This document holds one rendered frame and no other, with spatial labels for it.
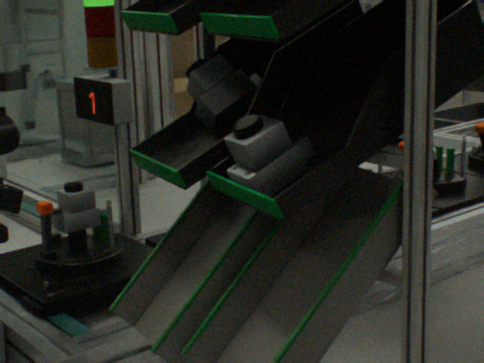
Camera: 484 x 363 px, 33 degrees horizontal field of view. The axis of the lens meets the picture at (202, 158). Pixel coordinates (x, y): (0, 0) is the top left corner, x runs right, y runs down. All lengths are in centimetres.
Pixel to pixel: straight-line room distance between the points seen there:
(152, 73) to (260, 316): 165
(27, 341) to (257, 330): 34
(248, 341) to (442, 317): 54
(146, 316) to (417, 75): 45
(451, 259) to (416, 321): 69
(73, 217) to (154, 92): 125
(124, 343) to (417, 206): 45
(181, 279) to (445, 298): 57
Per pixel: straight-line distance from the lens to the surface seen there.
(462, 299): 142
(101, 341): 105
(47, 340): 108
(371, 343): 125
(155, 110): 247
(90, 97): 137
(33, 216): 166
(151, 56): 245
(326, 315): 78
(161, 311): 98
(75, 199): 125
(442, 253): 148
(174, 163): 91
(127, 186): 141
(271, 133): 75
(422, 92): 75
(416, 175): 77
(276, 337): 85
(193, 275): 97
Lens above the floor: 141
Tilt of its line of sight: 13 degrees down
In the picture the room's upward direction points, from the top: 2 degrees counter-clockwise
